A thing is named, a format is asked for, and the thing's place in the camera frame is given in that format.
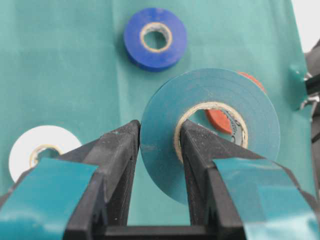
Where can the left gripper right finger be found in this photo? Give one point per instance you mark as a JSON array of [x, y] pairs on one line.
[[241, 195]]

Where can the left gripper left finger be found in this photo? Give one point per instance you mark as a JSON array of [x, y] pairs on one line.
[[75, 195]]

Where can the teal tape roll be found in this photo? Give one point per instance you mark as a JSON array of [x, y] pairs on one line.
[[233, 105]]

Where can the white tape roll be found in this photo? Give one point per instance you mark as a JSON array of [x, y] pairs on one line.
[[24, 152]]

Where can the orange tape roll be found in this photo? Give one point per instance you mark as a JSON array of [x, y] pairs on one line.
[[218, 119]]

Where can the blue tape roll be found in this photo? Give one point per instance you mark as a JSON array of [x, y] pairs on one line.
[[155, 39]]

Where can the green table cloth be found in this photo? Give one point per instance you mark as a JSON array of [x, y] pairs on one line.
[[64, 63]]

